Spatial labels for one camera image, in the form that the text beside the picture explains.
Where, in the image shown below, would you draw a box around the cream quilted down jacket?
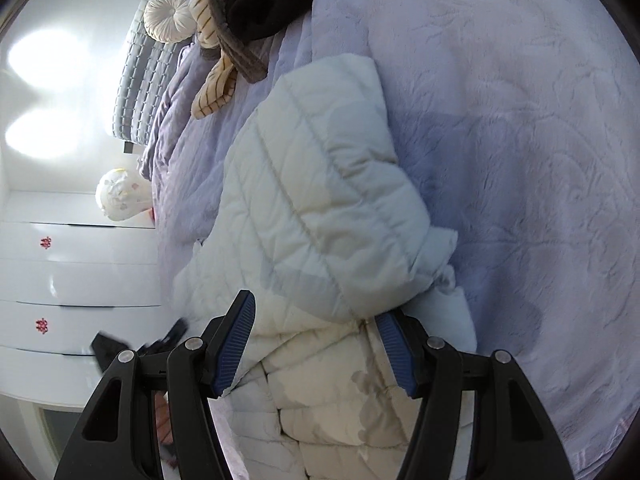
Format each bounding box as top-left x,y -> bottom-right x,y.
174,54 -> 477,479

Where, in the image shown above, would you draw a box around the person's left hand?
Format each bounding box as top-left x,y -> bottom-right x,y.
154,392 -> 174,445

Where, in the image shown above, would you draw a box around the white wardrobe drawers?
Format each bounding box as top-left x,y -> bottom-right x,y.
1,191 -> 174,408

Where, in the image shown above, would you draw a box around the white plastic bag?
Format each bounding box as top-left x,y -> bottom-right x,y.
96,168 -> 153,222

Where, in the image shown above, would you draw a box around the beige striped robe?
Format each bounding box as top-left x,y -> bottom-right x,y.
189,0 -> 268,119

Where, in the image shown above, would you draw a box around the lavender embossed bed blanket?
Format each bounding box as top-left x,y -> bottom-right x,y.
139,0 -> 639,479

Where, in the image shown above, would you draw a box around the white round pleated cushion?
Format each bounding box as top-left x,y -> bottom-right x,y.
143,0 -> 196,44

